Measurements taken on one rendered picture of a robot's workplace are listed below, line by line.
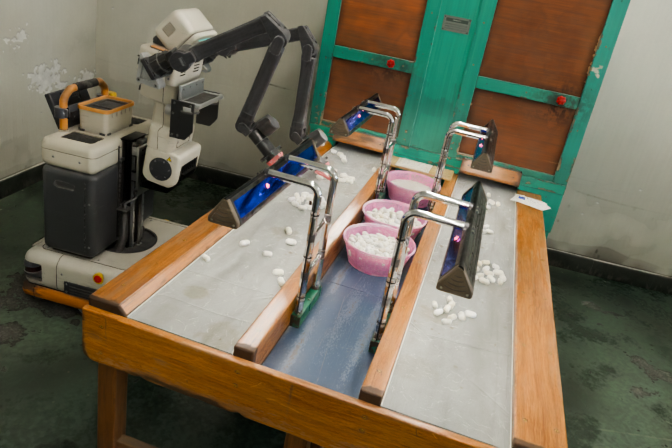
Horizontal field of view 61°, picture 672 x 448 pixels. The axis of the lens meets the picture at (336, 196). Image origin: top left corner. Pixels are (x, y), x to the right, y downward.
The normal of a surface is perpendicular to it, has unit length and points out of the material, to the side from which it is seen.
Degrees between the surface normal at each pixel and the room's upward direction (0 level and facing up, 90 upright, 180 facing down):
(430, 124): 90
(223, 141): 90
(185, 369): 90
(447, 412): 0
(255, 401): 90
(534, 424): 0
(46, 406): 0
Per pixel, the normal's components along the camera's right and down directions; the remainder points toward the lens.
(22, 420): 0.17, -0.91
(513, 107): -0.29, 0.33
